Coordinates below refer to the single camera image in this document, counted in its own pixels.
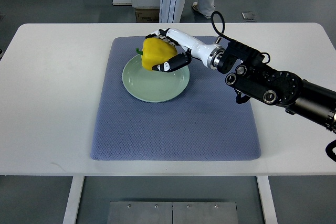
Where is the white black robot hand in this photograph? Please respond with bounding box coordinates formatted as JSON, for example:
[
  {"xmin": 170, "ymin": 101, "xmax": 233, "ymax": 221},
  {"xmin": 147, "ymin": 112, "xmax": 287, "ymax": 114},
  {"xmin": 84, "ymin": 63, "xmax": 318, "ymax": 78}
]
[{"xmin": 145, "ymin": 28, "xmax": 224, "ymax": 72}]

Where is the yellow bell pepper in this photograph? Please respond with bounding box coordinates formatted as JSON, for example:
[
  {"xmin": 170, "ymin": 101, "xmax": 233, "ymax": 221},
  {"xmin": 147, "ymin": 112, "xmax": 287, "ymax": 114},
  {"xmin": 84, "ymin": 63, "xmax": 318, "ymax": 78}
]
[{"xmin": 136, "ymin": 38, "xmax": 177, "ymax": 71}]

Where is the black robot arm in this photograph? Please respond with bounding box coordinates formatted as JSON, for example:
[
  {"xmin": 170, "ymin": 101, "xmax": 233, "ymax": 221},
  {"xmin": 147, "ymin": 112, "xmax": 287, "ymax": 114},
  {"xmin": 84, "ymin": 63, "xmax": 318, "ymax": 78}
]
[{"xmin": 211, "ymin": 30, "xmax": 335, "ymax": 132}]

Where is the small grey floor plate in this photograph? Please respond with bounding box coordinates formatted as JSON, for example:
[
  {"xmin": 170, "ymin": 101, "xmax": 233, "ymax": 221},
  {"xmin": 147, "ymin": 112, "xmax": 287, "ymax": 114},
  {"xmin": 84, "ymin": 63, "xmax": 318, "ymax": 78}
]
[{"xmin": 242, "ymin": 12, "xmax": 256, "ymax": 22}]

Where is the light green plate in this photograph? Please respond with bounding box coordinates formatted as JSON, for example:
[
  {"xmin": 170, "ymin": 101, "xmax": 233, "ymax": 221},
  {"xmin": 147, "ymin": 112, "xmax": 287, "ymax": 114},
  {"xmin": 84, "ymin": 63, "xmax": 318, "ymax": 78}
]
[{"xmin": 122, "ymin": 55, "xmax": 190, "ymax": 103}]

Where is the blue quilted mat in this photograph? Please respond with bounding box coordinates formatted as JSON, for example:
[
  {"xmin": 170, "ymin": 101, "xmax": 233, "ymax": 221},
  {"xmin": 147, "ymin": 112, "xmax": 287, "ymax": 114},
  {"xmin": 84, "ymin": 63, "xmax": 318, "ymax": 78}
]
[{"xmin": 90, "ymin": 36, "xmax": 261, "ymax": 161}]

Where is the cardboard box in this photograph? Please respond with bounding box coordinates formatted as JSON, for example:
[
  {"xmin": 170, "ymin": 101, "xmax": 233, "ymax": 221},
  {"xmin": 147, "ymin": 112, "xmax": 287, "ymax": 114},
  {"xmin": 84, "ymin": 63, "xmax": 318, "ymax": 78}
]
[{"xmin": 135, "ymin": 8, "xmax": 160, "ymax": 23}]

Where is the white table right leg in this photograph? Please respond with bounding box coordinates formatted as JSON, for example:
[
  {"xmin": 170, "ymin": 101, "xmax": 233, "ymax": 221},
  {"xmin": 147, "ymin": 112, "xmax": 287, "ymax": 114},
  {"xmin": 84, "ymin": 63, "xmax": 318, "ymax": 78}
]
[{"xmin": 256, "ymin": 176, "xmax": 278, "ymax": 224}]

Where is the white table leg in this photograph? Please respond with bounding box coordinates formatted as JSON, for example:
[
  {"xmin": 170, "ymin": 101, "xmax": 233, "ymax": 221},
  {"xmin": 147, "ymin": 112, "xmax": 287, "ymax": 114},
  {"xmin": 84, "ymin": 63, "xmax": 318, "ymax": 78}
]
[
  {"xmin": 256, "ymin": 176, "xmax": 278, "ymax": 224},
  {"xmin": 62, "ymin": 175, "xmax": 85, "ymax": 224}
]

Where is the white table left leg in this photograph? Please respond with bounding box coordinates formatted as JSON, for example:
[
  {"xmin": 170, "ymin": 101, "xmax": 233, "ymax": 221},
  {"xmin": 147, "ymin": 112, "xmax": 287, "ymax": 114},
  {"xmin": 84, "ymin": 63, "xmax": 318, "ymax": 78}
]
[{"xmin": 62, "ymin": 175, "xmax": 85, "ymax": 224}]

